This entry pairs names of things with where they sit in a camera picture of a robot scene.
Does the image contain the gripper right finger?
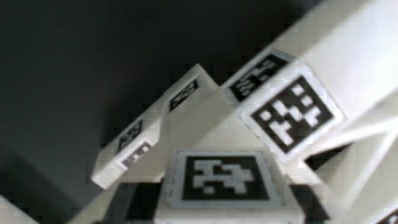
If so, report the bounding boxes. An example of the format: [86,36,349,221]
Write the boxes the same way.
[287,183,357,224]

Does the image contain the white chair seat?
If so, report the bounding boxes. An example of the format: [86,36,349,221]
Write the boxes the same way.
[161,64,218,125]

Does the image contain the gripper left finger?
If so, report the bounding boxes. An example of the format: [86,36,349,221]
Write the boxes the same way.
[94,183,161,224]

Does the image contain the white tagged cube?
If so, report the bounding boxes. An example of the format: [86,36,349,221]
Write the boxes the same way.
[154,150,303,224]

